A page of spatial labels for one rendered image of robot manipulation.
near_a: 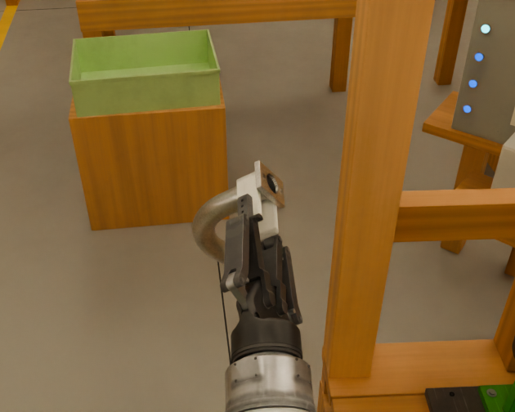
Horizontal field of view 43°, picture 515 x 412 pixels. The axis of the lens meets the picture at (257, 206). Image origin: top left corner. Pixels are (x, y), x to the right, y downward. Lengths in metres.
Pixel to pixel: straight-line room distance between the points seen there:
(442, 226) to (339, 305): 0.25
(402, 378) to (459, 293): 1.51
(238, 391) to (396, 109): 0.53
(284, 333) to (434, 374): 0.85
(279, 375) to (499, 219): 0.77
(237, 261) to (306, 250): 2.33
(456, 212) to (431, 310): 1.58
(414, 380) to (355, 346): 0.17
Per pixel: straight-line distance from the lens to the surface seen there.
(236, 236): 0.72
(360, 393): 1.44
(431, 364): 1.51
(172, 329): 2.71
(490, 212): 1.31
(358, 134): 1.03
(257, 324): 0.68
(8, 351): 2.79
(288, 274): 0.78
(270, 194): 0.79
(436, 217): 1.28
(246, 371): 0.66
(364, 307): 1.29
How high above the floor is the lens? 2.04
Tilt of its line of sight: 39 degrees down
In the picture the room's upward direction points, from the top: straight up
